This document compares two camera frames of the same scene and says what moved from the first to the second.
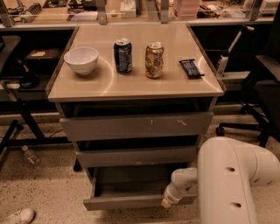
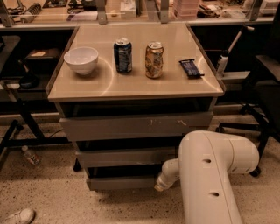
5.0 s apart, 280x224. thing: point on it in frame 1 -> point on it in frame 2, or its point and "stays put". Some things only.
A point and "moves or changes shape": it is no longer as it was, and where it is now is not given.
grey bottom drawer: [130, 187] moves or changes shape
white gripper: [170, 196] -> [164, 179]
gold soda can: [154, 59] stays put
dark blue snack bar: [191, 68] stays put
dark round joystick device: [28, 80] stays put
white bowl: [81, 59] stays put
